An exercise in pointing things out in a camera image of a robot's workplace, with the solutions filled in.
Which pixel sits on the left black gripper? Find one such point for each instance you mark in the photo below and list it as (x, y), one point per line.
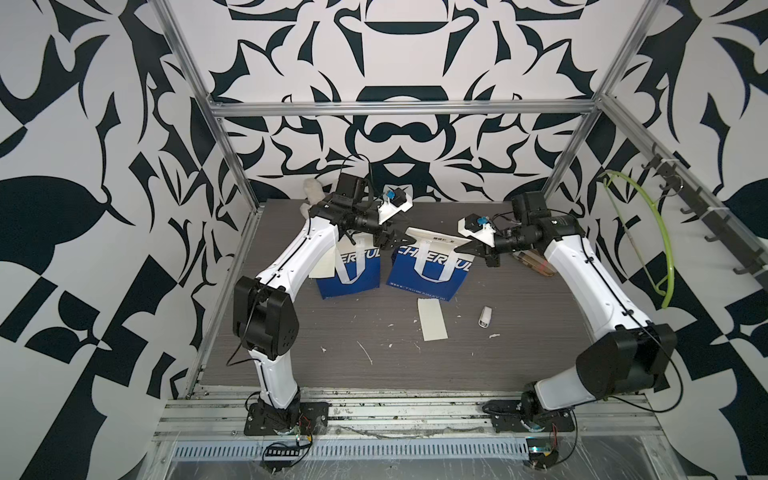
(383, 228)

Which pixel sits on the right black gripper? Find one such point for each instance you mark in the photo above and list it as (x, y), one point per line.
(481, 249)

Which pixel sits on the blue white paper bag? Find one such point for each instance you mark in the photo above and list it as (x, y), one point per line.
(358, 268)
(430, 266)

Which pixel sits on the white paper receipt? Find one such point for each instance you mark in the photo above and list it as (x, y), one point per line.
(325, 267)
(431, 319)

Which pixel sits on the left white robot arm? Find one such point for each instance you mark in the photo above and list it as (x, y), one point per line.
(264, 316)

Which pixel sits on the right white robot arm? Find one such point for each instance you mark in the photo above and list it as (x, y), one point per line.
(629, 352)

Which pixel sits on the white plush bunny pink shirt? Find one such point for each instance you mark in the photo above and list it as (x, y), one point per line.
(314, 192)

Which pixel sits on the green lit circuit board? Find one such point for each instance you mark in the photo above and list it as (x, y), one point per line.
(543, 453)

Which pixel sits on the black usb hub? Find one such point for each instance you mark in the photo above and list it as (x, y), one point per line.
(277, 456)

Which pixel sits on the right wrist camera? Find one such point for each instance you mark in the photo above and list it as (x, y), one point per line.
(478, 228)

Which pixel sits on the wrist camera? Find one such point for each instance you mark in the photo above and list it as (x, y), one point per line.
(478, 228)
(393, 202)

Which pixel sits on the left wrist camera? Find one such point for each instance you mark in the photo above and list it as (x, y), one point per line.
(393, 202)

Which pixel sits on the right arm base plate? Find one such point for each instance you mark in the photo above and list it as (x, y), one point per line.
(527, 416)

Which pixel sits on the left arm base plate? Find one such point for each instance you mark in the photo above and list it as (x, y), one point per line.
(304, 418)

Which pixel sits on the dark wall hook rack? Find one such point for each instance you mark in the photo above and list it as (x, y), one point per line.
(698, 202)

